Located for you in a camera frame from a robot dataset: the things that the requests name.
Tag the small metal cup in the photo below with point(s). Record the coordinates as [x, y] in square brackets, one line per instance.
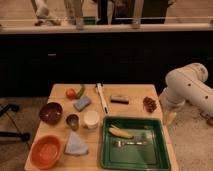
[73, 122]

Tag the blue sponge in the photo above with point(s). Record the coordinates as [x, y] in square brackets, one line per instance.
[82, 103]

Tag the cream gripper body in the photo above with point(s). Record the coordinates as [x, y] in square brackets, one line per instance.
[168, 116]

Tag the red tomato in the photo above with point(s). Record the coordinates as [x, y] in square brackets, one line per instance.
[70, 93]

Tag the green chili pepper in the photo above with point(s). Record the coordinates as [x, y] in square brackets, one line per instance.
[80, 92]

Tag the orange bowl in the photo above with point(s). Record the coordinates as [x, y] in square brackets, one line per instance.
[46, 152]

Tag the black eraser block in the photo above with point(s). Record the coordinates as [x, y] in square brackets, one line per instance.
[119, 99]

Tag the brown pinecone object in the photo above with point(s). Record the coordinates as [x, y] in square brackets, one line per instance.
[149, 104]

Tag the white cup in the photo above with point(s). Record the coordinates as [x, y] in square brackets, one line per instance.
[91, 119]

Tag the yellow banana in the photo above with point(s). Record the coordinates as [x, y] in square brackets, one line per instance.
[120, 133]

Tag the white long brush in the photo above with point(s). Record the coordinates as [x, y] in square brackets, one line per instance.
[101, 95]

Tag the green plastic tray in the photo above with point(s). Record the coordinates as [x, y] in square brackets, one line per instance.
[150, 157]

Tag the purple bowl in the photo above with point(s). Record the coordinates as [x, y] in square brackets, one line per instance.
[51, 113]

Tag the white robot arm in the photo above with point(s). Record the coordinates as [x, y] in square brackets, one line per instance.
[186, 84]

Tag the light blue towel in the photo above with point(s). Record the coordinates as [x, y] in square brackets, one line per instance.
[75, 145]

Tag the silver fork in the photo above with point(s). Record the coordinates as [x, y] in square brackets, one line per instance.
[122, 143]

